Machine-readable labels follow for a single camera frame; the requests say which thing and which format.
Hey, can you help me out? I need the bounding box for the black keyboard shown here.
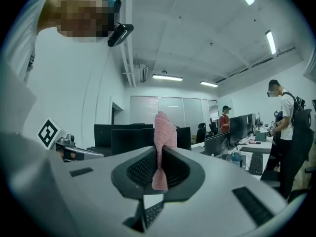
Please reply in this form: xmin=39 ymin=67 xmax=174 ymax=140
xmin=143 ymin=201 xmax=165 ymax=229
xmin=239 ymin=146 xmax=272 ymax=154
xmin=248 ymin=152 xmax=264 ymax=175

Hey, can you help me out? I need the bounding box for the black monitor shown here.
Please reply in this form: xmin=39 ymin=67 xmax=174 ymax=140
xmin=229 ymin=115 xmax=249 ymax=147
xmin=94 ymin=123 xmax=154 ymax=149
xmin=204 ymin=132 xmax=230 ymax=158
xmin=176 ymin=126 xmax=192 ymax=151
xmin=111 ymin=128 xmax=156 ymax=156

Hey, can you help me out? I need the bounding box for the black head camera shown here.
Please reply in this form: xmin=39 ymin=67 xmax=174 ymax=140
xmin=107 ymin=22 xmax=134 ymax=48

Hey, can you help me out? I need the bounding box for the person's white shirt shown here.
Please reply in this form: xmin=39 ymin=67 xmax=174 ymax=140
xmin=0 ymin=0 xmax=60 ymax=138

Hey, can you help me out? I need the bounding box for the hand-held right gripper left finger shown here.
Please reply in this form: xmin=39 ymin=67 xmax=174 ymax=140
xmin=0 ymin=132 xmax=158 ymax=237

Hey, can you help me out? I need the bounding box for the clear water bottle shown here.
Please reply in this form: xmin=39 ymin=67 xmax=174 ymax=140
xmin=231 ymin=150 xmax=242 ymax=167

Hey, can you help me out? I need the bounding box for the black backpack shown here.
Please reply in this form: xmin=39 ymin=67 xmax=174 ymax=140
xmin=282 ymin=91 xmax=306 ymax=127

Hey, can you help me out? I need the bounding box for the pink knitted cloth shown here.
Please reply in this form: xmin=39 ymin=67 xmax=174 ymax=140
xmin=152 ymin=111 xmax=178 ymax=191

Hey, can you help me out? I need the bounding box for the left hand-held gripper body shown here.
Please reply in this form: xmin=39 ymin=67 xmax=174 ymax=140
xmin=37 ymin=117 xmax=104 ymax=163

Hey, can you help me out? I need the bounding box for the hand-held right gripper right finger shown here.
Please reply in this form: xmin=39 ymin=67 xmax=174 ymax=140
xmin=148 ymin=147 xmax=294 ymax=237

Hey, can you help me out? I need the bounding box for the person's face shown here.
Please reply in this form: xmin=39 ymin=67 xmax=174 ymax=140
xmin=37 ymin=0 xmax=119 ymax=43

